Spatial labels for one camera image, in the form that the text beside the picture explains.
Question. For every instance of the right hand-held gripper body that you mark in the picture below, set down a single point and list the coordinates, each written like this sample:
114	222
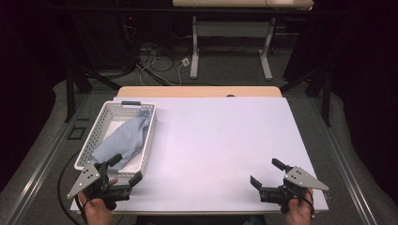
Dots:
301	180

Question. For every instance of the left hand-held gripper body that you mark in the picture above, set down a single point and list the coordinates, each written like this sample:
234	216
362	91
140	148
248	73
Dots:
85	179

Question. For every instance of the light blue cloth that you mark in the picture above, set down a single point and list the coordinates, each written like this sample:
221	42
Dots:
125	137

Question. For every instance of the white perforated plastic basket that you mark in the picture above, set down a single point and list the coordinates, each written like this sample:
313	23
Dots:
94	134

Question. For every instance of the person's left hand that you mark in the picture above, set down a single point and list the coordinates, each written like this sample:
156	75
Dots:
95	211

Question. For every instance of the person's right hand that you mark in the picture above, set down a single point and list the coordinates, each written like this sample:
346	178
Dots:
298	214

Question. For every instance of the white table cover sheet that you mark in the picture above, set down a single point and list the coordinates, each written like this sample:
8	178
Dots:
219	140

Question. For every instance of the black metal stand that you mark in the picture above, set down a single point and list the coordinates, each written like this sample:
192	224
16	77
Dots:
326	93
70	93

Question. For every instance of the light wooden table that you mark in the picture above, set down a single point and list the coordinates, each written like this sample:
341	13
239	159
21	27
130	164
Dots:
200	92

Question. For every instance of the white power adapter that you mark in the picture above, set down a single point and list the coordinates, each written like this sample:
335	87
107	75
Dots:
185	61

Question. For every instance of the white-framed desk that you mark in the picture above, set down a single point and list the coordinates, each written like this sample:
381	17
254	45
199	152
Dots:
194	47

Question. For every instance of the black rectangular floor frame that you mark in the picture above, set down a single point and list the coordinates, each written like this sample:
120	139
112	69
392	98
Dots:
76	132

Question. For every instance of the aluminium floor rail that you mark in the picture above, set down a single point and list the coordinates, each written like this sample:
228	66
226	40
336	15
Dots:
40	165
344	162

